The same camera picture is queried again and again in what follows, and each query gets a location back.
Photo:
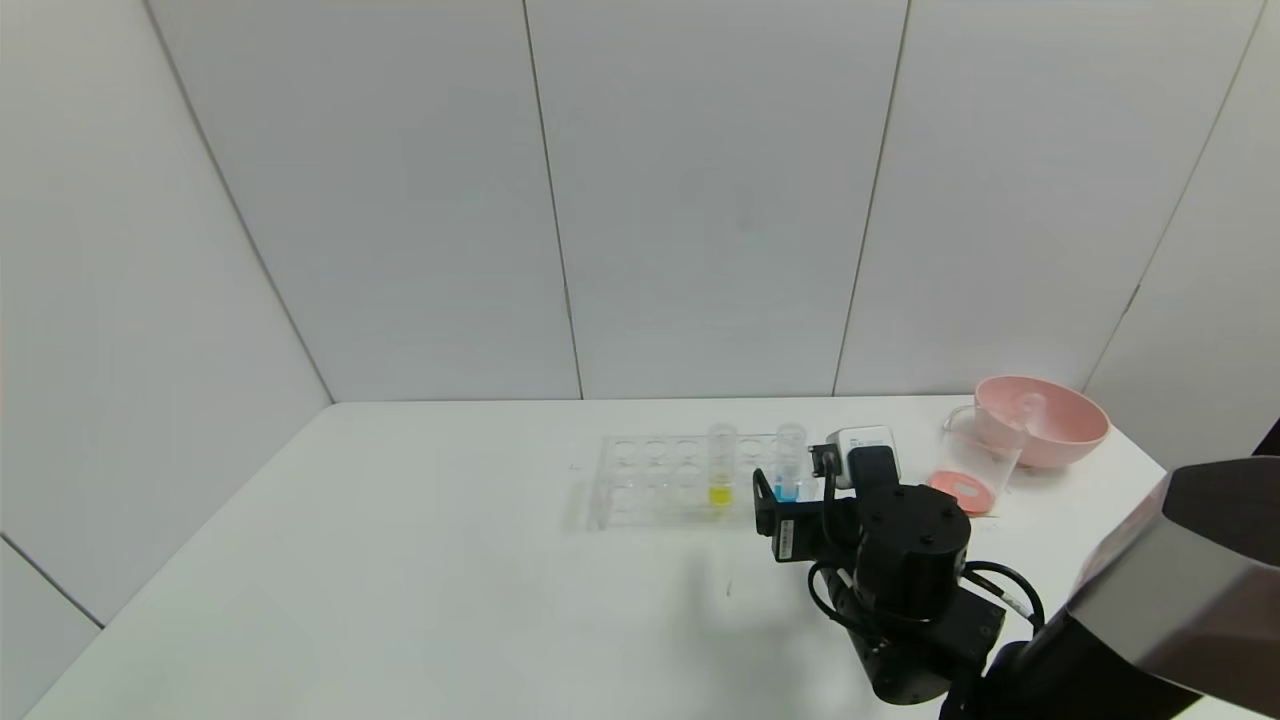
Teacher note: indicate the test tube with yellow pigment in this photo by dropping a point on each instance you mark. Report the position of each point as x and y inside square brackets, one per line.
[721, 492]

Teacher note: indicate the pink bowl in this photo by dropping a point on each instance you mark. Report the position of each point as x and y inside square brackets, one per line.
[1075, 435]

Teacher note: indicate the clear plastic test tube rack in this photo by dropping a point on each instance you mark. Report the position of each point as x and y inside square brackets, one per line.
[610, 480]

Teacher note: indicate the clear glass beaker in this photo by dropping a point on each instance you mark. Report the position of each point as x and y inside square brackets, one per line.
[965, 490]

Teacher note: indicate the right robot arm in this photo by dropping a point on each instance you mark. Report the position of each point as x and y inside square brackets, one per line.
[1150, 600]

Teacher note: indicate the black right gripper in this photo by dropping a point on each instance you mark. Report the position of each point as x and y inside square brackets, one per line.
[786, 540]

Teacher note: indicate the test tube with red pigment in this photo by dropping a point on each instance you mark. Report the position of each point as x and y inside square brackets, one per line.
[1028, 412]

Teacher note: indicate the test tube with blue pigment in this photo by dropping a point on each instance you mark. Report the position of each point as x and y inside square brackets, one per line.
[790, 450]

